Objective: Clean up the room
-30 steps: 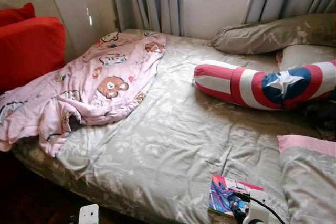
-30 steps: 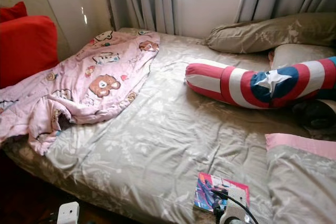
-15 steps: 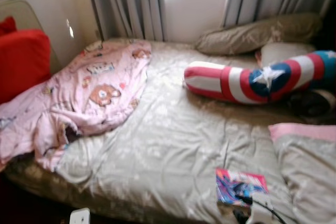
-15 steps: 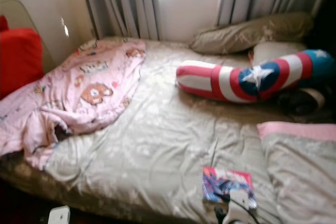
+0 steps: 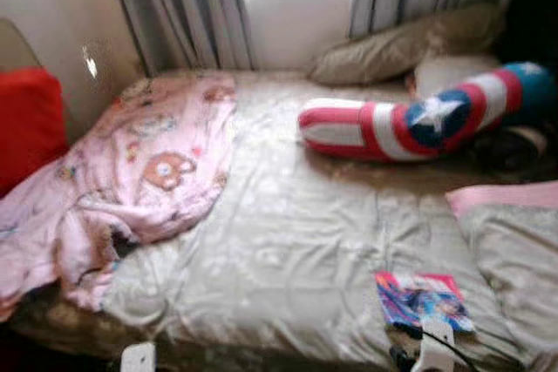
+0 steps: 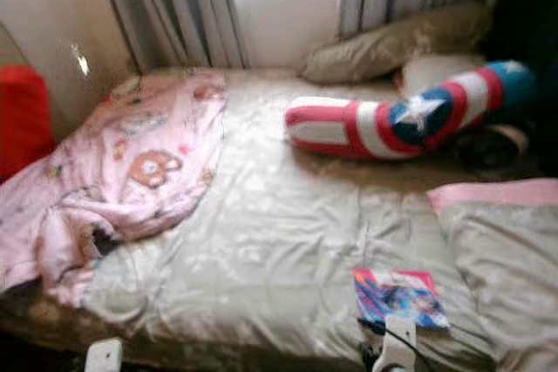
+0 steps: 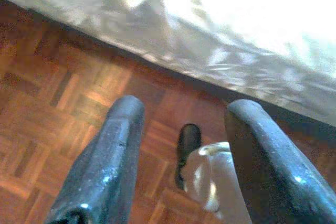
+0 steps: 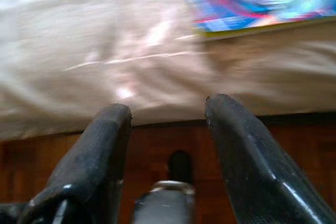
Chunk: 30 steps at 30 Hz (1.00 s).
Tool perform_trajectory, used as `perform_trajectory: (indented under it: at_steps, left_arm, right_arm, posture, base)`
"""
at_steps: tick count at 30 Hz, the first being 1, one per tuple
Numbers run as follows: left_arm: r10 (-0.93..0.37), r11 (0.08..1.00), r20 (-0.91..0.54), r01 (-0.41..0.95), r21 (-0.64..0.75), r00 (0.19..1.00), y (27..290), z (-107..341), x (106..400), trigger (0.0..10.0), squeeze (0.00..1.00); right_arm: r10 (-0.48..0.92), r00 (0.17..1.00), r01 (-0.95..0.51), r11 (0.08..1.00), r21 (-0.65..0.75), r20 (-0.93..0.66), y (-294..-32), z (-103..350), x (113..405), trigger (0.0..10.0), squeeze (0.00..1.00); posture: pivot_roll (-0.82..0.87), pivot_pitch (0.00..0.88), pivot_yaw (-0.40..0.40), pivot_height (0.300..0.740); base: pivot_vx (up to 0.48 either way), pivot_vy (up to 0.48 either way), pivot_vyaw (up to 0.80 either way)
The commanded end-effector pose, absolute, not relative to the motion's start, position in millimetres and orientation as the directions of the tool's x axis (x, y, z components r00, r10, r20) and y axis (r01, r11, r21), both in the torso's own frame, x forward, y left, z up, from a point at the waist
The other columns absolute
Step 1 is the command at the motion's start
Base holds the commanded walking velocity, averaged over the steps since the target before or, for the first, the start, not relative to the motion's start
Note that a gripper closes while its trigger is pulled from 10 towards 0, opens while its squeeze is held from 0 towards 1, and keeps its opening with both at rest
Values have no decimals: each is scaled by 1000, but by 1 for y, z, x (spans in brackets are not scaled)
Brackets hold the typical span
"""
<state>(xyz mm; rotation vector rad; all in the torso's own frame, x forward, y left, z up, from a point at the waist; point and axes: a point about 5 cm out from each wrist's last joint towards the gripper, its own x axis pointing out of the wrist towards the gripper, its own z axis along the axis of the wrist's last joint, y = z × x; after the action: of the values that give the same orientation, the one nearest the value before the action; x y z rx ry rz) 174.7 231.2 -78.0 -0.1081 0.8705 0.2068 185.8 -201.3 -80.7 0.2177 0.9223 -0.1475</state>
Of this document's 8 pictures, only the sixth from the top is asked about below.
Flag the colourful comic book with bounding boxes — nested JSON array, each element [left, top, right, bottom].
[[351, 267, 452, 331]]

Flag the pink trimmed beige pillow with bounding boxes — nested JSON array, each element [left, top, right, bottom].
[[427, 179, 558, 372]]

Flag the beige floral bed sheet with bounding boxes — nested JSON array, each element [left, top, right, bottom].
[[4, 67, 558, 372]]

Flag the star striped shield bolster pillow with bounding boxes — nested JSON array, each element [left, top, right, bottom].
[[283, 60, 539, 160]]

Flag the white pillow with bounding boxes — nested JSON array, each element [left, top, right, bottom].
[[401, 51, 489, 98]]

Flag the large red pillow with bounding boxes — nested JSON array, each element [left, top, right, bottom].
[[0, 64, 58, 183]]

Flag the pink cartoon bear blanket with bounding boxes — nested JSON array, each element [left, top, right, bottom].
[[0, 71, 228, 308]]

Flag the beige floral pillow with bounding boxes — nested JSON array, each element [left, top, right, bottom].
[[301, 2, 493, 85]]

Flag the dark grey padded headboard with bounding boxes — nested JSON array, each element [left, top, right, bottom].
[[493, 0, 558, 172]]

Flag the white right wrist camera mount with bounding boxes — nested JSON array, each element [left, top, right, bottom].
[[382, 315, 418, 372]]

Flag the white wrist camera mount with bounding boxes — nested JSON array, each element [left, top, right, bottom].
[[85, 338, 125, 372], [382, 315, 418, 372]]

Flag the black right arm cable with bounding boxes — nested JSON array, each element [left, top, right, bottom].
[[397, 328, 437, 372]]

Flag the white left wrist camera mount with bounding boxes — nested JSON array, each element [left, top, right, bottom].
[[85, 338, 125, 372]]

